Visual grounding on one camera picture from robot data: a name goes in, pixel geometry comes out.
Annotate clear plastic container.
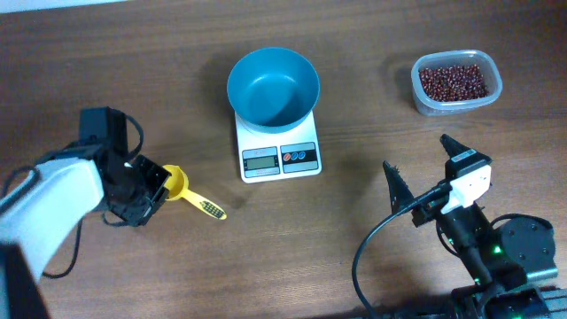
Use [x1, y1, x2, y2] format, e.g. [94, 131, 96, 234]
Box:
[410, 50, 503, 116]

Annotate teal plastic bowl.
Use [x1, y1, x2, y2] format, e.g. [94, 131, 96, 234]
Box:
[226, 47, 321, 133]

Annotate red beans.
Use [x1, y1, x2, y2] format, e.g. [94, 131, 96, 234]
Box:
[418, 65, 488, 102]

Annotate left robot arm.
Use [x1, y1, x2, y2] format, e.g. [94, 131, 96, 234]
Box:
[1, 107, 170, 318]

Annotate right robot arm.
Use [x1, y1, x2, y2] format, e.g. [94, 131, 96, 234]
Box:
[383, 135, 566, 318]

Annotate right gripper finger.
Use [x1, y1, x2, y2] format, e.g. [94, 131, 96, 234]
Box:
[439, 134, 470, 159]
[383, 160, 415, 214]

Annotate yellow measuring scoop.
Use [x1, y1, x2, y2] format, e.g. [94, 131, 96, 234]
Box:
[163, 165, 228, 220]

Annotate white digital kitchen scale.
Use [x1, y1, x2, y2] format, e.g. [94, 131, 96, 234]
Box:
[235, 113, 322, 183]

